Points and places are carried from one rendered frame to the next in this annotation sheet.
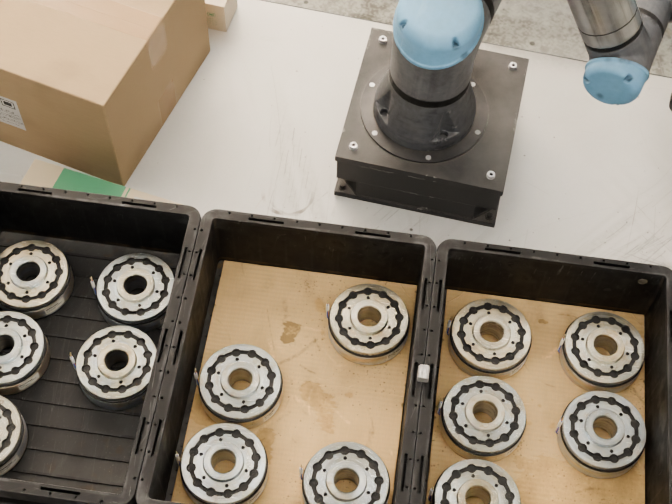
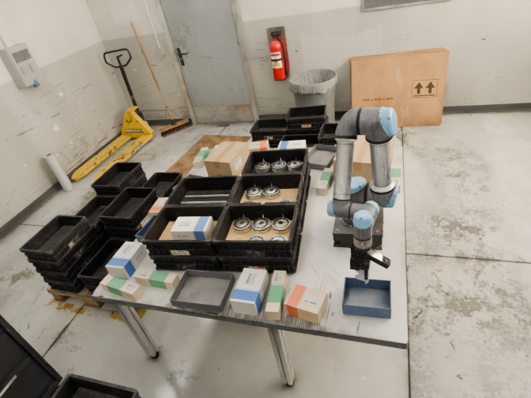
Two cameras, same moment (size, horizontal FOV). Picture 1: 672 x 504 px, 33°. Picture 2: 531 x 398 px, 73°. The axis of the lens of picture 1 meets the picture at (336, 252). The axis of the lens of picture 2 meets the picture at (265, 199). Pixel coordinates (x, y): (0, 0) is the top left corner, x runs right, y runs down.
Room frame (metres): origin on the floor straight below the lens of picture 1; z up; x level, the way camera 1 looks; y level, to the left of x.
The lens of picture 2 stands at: (0.90, -1.64, 2.07)
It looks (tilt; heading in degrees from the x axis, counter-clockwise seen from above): 35 degrees down; 102
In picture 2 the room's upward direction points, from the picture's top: 12 degrees counter-clockwise
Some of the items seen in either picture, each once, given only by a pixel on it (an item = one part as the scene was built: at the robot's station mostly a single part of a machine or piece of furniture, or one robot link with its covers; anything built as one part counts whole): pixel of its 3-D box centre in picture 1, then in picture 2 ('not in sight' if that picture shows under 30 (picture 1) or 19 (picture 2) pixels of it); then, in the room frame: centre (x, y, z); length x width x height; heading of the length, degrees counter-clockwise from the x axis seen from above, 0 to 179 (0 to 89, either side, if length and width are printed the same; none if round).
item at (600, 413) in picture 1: (604, 428); not in sight; (0.53, -0.33, 0.86); 0.05 x 0.05 x 0.01
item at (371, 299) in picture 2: not in sight; (367, 297); (1.04, -0.61, 0.75); 0.20 x 0.15 x 0.07; 170
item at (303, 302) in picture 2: not in sight; (306, 303); (0.77, -0.62, 0.74); 0.16 x 0.12 x 0.07; 157
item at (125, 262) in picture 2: not in sight; (127, 260); (-0.24, -0.28, 0.74); 0.20 x 0.12 x 0.09; 78
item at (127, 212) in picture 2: not in sight; (137, 223); (-0.65, 0.53, 0.37); 0.40 x 0.30 x 0.45; 78
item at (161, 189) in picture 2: not in sight; (163, 199); (-0.57, 0.92, 0.31); 0.40 x 0.30 x 0.34; 78
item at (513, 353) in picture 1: (491, 334); (280, 223); (0.66, -0.20, 0.86); 0.10 x 0.10 x 0.01
